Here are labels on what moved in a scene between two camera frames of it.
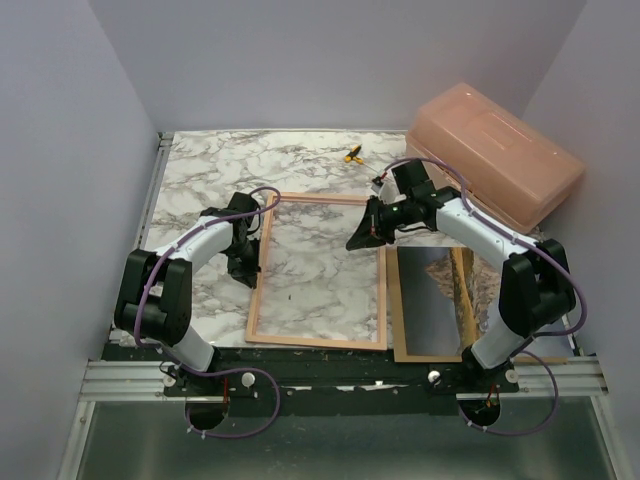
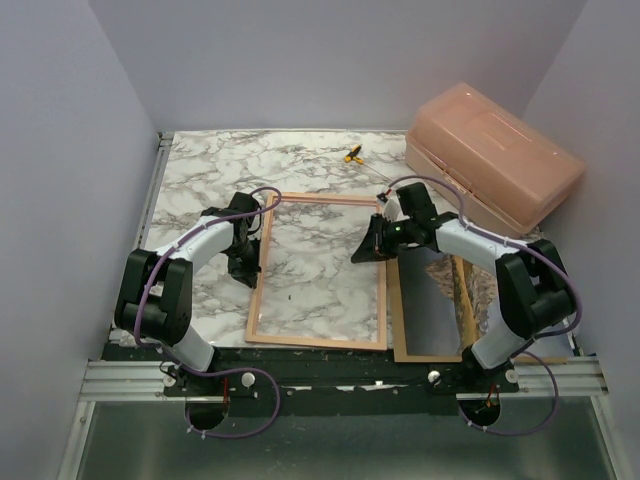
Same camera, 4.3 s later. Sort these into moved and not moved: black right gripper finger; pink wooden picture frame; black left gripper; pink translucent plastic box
Moved: black right gripper finger
Not moved: pink wooden picture frame; black left gripper; pink translucent plastic box
